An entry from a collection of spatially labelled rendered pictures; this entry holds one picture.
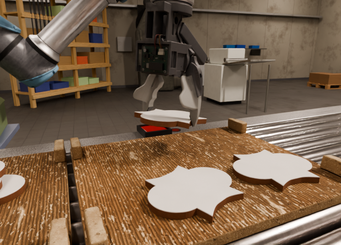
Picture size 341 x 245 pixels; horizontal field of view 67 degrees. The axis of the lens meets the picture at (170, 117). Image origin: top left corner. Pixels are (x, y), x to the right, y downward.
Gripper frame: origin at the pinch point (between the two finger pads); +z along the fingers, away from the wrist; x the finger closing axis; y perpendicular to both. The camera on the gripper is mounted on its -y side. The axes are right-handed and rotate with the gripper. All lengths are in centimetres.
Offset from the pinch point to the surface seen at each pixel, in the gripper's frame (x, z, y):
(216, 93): -181, 51, -481
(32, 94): -484, 76, -248
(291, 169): 22.5, 5.0, -1.8
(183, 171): 8.1, 6.3, 8.1
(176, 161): 3.9, 7.2, 3.0
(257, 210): 20.4, 7.0, 10.5
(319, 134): 25.3, 5.8, -37.2
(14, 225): -2.6, 9.2, 28.7
